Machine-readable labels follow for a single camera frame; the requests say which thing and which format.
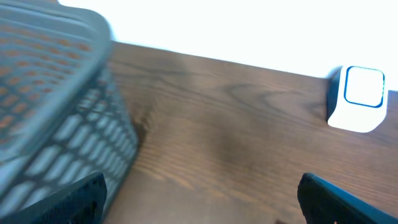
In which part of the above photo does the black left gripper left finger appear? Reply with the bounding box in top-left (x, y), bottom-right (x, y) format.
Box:
top-left (1, 172), bottom-right (108, 224)

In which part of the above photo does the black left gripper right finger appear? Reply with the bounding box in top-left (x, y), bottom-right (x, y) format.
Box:
top-left (297, 172), bottom-right (397, 224)

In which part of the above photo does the white barcode scanner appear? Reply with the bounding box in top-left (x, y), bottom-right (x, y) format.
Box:
top-left (326, 65), bottom-right (388, 133)

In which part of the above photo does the grey plastic basket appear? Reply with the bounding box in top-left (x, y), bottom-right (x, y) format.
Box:
top-left (1, 0), bottom-right (138, 217)

